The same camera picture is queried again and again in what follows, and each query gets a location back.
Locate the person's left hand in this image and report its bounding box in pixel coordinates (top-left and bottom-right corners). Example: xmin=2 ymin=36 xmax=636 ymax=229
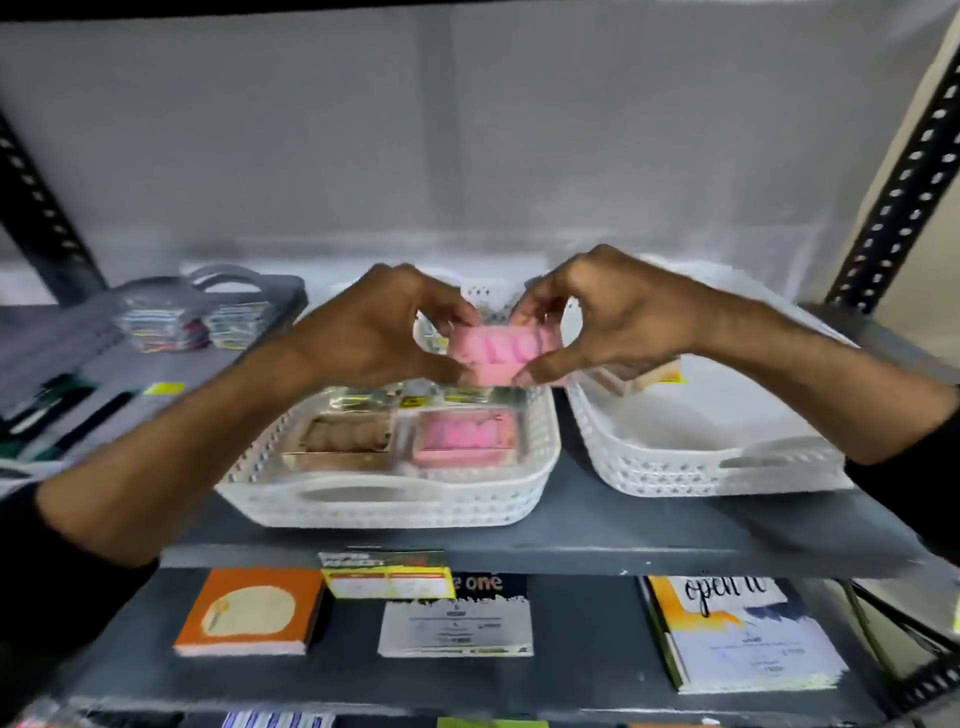
xmin=291 ymin=262 xmax=483 ymax=393

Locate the person's right hand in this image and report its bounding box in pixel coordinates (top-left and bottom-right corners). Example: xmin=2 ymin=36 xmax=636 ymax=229
xmin=511 ymin=243 xmax=721 ymax=388

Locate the pink eyelash box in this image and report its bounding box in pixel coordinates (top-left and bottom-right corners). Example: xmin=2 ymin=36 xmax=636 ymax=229
xmin=411 ymin=407 xmax=520 ymax=471
xmin=448 ymin=324 xmax=565 ymax=388

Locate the person's right forearm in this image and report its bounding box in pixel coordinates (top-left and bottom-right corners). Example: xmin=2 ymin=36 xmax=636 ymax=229
xmin=701 ymin=296 xmax=960 ymax=468

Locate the person's left forearm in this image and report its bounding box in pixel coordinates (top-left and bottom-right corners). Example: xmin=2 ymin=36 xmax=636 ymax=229
xmin=33 ymin=324 xmax=320 ymax=569

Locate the clear box with yellow label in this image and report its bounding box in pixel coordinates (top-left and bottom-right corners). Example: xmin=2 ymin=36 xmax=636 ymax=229
xmin=322 ymin=380 xmax=519 ymax=415

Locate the beige box with yellow label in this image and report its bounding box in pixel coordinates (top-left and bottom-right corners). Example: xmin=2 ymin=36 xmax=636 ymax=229
xmin=591 ymin=358 xmax=685 ymax=397

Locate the brown eyelash box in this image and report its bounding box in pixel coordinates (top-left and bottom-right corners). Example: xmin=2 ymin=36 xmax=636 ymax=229
xmin=281 ymin=410 xmax=396 ymax=460

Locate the white basket with boxes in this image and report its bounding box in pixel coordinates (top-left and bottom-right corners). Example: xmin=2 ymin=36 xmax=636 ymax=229
xmin=213 ymin=281 xmax=563 ymax=531

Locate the white plastic basket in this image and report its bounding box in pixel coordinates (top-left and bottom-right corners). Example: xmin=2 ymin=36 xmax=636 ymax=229
xmin=562 ymin=253 xmax=861 ymax=498

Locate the grey metal shelf rack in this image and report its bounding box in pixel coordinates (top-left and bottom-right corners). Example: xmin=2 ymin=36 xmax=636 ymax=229
xmin=0 ymin=0 xmax=960 ymax=728

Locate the yellow and red shelf label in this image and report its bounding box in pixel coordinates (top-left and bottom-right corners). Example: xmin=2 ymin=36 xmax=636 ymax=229
xmin=318 ymin=550 xmax=457 ymax=602

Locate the clear packet of colourful clips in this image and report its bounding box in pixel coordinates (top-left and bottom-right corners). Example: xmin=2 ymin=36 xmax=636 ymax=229
xmin=206 ymin=300 xmax=273 ymax=351
xmin=118 ymin=294 xmax=213 ymax=355

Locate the black and white notebook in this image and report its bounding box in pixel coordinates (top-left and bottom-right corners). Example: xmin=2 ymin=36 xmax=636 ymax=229
xmin=376 ymin=573 xmax=536 ymax=660

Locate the orange notebook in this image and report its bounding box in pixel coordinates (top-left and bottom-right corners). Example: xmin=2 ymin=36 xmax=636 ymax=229
xmin=173 ymin=567 xmax=326 ymax=659

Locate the white notebook with yellow splash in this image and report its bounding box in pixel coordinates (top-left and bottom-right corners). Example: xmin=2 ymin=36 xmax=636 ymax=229
xmin=639 ymin=575 xmax=850 ymax=694

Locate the grey plastic basket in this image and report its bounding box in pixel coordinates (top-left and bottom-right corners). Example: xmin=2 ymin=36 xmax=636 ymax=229
xmin=0 ymin=266 xmax=309 ymax=485

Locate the black pen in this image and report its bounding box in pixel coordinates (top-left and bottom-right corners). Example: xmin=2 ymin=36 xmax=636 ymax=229
xmin=0 ymin=372 xmax=100 ymax=444
xmin=22 ymin=388 xmax=144 ymax=460

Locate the blue striped packet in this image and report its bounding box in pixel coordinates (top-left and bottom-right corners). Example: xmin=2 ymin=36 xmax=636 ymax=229
xmin=223 ymin=710 xmax=336 ymax=728

